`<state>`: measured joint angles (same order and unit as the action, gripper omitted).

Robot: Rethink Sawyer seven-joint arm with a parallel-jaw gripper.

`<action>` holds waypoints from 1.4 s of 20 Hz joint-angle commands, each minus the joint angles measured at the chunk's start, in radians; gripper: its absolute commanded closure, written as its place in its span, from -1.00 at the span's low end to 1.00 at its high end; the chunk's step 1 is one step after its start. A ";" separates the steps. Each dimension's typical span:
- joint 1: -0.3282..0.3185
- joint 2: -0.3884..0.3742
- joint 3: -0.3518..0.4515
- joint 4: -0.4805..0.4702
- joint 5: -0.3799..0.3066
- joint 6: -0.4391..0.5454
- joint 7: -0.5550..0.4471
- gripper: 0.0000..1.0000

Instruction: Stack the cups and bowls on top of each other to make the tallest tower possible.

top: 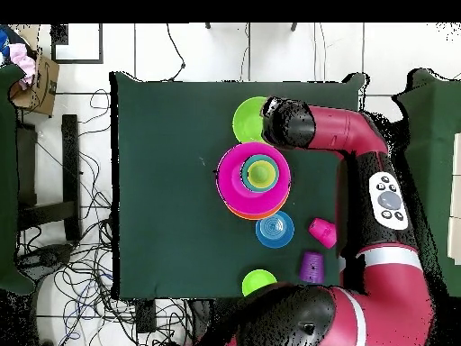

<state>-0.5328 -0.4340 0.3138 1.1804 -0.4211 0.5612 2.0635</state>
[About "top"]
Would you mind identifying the black floor cable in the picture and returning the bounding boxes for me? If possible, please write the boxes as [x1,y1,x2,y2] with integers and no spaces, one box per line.
[165,23,187,82]

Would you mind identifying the large green plastic bowl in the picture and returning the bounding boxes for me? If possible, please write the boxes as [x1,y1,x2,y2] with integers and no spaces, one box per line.
[231,96,269,144]

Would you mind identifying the white panel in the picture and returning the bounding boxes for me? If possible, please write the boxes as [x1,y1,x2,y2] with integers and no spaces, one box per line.
[447,132,461,266]

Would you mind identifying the small green plastic bowl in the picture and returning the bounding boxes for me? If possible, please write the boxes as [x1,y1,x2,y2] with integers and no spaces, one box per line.
[241,269,278,297]

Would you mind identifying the purple plastic cup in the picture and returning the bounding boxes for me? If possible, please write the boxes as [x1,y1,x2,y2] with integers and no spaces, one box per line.
[299,250,326,286]

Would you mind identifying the black leg frame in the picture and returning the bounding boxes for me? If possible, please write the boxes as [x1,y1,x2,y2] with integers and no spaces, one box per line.
[15,114,82,242]

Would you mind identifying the blue fabric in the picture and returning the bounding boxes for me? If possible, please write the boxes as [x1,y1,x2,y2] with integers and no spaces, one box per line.
[0,29,13,56]

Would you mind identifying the orange plastic bowl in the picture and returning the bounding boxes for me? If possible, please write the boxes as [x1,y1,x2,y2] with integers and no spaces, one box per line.
[226,199,290,222]

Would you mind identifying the black power strip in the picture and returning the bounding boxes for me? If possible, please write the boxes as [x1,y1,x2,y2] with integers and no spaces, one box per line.
[135,298,157,334]

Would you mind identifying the cardboard box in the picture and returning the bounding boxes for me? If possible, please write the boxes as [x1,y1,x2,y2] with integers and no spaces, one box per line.
[9,53,60,117]

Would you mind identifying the yellow plastic cup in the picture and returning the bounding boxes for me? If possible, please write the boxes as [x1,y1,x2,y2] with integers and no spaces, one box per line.
[246,159,277,190]

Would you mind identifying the red plastic cup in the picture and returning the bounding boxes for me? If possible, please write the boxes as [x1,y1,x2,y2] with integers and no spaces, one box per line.
[308,216,339,250]

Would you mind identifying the pink plastic bowl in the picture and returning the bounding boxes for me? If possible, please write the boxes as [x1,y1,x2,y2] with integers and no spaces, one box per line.
[215,141,292,216]

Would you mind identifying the green covered side table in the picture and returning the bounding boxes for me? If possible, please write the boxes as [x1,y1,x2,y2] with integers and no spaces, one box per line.
[0,63,35,296]
[392,68,461,298]

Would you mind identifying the tangle of floor cables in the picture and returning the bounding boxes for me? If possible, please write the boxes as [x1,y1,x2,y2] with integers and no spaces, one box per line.
[14,88,192,346]

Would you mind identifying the black floor stand base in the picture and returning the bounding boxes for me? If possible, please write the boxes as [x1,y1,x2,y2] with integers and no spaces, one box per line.
[17,242,75,275]

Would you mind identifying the dark green tablecloth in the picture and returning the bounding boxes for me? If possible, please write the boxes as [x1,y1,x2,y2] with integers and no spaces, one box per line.
[109,70,369,301]

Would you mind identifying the pink cloth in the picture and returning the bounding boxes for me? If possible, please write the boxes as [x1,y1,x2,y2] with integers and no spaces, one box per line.
[7,42,37,90]

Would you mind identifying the black square frame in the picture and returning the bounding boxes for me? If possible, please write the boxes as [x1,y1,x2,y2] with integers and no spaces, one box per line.
[50,23,104,65]

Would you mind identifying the light blue plastic bowl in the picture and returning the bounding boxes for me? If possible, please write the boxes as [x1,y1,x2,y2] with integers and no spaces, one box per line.
[240,153,281,194]

